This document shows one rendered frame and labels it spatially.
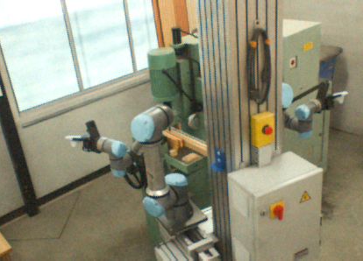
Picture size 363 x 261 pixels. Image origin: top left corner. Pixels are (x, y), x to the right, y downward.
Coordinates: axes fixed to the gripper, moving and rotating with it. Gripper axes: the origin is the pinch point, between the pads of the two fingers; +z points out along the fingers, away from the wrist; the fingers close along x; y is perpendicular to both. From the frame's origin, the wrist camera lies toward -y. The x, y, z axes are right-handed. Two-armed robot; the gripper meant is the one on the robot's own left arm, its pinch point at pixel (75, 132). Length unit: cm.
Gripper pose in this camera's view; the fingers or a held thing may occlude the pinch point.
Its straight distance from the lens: 242.8
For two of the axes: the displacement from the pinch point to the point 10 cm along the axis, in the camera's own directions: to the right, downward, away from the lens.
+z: -7.9, -1.9, 5.8
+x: 6.1, -2.7, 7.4
